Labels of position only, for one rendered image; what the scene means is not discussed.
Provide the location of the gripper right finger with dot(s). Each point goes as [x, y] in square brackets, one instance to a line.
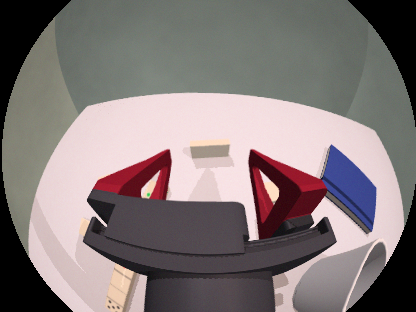
[299, 193]

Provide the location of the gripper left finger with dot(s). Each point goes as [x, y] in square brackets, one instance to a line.
[130, 181]

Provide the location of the grey mug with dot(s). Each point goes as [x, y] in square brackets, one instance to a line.
[329, 284]

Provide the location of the blue notebook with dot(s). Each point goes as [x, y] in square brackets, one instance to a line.
[349, 189]

